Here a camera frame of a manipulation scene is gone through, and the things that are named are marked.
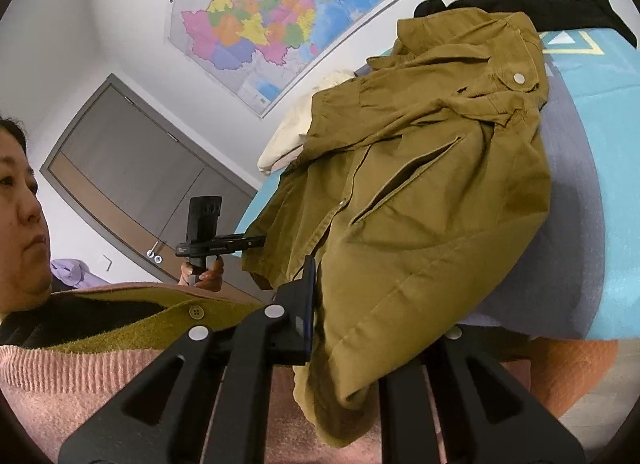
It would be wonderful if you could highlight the person's left hand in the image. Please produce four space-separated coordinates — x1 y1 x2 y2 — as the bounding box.
178 255 225 293

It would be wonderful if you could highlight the colourful wall map poster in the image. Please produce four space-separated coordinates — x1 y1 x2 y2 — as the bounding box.
165 0 456 119

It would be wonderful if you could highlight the person's head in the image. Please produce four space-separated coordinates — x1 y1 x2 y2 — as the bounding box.
0 116 54 315

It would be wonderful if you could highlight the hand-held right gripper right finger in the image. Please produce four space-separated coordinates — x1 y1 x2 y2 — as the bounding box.
377 326 586 464

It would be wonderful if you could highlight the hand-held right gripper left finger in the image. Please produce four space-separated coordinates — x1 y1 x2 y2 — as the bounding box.
59 255 317 464

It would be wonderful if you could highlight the teal and grey bed sheet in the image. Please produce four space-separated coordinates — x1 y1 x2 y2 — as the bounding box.
235 28 640 343

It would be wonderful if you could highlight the cream garment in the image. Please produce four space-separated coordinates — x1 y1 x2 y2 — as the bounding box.
257 71 354 175

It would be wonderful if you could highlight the grey brown sliding door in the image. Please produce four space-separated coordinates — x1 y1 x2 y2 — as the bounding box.
40 72 261 295

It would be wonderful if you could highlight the person's torso in pink sweater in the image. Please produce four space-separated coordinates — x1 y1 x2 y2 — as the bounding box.
0 283 621 464

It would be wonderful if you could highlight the olive green jacket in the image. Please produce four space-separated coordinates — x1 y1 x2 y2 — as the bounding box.
241 11 553 450

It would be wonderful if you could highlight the purple cloth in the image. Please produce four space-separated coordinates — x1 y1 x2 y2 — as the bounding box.
49 258 109 291

